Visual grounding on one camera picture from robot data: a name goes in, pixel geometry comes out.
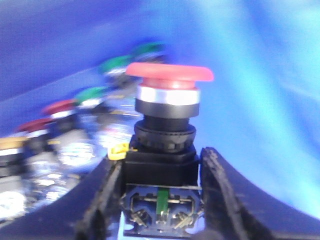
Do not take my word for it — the left blue plastic bin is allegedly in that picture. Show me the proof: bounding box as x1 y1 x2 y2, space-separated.
0 0 320 221

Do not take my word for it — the red mushroom push button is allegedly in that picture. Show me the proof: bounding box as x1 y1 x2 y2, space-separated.
120 62 214 239

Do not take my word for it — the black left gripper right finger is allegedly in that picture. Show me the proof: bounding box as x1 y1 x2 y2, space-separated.
191 147 320 240

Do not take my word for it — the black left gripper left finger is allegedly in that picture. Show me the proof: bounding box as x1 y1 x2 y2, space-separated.
0 159 124 240

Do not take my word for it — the green mushroom push button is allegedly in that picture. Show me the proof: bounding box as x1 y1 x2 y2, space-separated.
131 41 166 63

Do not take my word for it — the yellow mushroom push button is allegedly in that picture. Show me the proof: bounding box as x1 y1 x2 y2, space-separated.
0 136 27 178

